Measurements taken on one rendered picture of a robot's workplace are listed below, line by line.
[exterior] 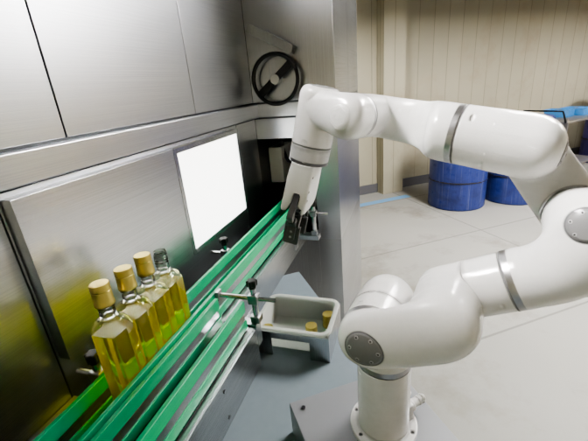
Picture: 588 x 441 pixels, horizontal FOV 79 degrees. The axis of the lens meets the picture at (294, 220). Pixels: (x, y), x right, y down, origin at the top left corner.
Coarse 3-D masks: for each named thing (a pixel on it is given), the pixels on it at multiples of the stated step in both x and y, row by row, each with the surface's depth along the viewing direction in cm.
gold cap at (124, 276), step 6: (126, 264) 70; (114, 270) 68; (120, 270) 68; (126, 270) 68; (132, 270) 69; (120, 276) 68; (126, 276) 68; (132, 276) 69; (120, 282) 68; (126, 282) 68; (132, 282) 69; (120, 288) 69; (126, 288) 69; (132, 288) 69
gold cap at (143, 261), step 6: (144, 252) 75; (138, 258) 73; (144, 258) 73; (150, 258) 74; (138, 264) 73; (144, 264) 73; (150, 264) 74; (138, 270) 74; (144, 270) 74; (150, 270) 74; (144, 276) 74
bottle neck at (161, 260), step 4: (160, 248) 81; (164, 248) 81; (152, 252) 80; (156, 252) 80; (160, 252) 79; (164, 252) 80; (156, 256) 79; (160, 256) 79; (164, 256) 80; (156, 260) 79; (160, 260) 79; (164, 260) 80; (168, 260) 81; (156, 264) 80; (160, 264) 80; (164, 264) 80; (168, 264) 81; (160, 268) 80; (164, 268) 80; (168, 268) 81; (160, 272) 80
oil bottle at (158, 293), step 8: (144, 288) 75; (152, 288) 75; (160, 288) 76; (168, 288) 79; (152, 296) 74; (160, 296) 76; (168, 296) 78; (160, 304) 76; (168, 304) 79; (160, 312) 76; (168, 312) 79; (160, 320) 76; (168, 320) 79; (176, 320) 81; (160, 328) 77; (168, 328) 79; (176, 328) 81; (168, 336) 79
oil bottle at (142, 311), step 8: (144, 296) 73; (120, 304) 70; (128, 304) 70; (136, 304) 70; (144, 304) 71; (152, 304) 73; (128, 312) 69; (136, 312) 69; (144, 312) 71; (152, 312) 73; (136, 320) 69; (144, 320) 71; (152, 320) 73; (136, 328) 70; (144, 328) 71; (152, 328) 74; (144, 336) 71; (152, 336) 74; (160, 336) 76; (144, 344) 72; (152, 344) 74; (160, 344) 76; (144, 352) 72; (152, 352) 74
